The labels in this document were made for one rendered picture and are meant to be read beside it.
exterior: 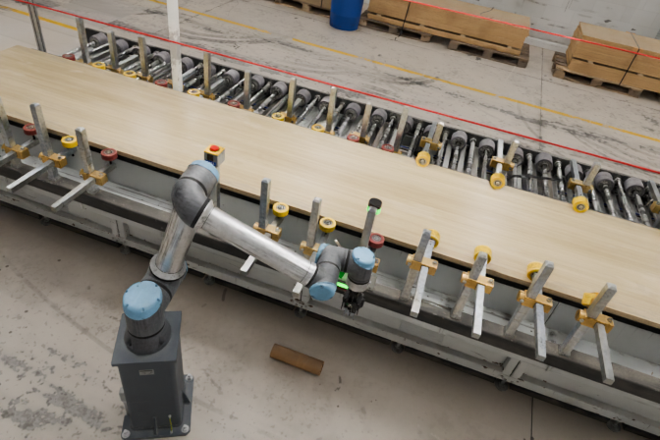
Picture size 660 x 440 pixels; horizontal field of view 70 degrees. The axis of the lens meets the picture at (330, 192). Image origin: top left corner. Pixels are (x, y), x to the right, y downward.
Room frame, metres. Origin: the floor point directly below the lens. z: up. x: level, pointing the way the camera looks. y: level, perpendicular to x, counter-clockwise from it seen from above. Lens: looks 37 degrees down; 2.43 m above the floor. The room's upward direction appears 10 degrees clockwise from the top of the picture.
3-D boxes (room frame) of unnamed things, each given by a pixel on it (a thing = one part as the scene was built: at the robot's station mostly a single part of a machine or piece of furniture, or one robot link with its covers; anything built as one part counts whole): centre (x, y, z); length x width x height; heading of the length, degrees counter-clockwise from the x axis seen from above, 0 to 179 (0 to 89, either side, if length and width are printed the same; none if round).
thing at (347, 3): (7.58, 0.23, 0.36); 0.59 x 0.57 x 0.73; 165
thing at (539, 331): (1.39, -0.96, 0.95); 0.50 x 0.04 x 0.04; 168
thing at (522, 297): (1.44, -0.95, 0.95); 0.13 x 0.06 x 0.05; 78
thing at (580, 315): (1.39, -1.19, 0.95); 0.13 x 0.06 x 0.05; 78
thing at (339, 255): (1.28, -0.05, 1.14); 0.12 x 0.12 x 0.09; 85
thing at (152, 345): (1.17, 0.67, 0.65); 0.19 x 0.19 x 0.10
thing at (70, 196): (1.83, 1.25, 0.81); 0.43 x 0.03 x 0.04; 168
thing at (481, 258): (1.50, -0.68, 0.87); 0.03 x 0.03 x 0.48; 78
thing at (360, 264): (1.28, -0.16, 1.14); 0.10 x 0.09 x 0.12; 85
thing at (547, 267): (1.44, -0.93, 0.93); 0.03 x 0.03 x 0.48; 78
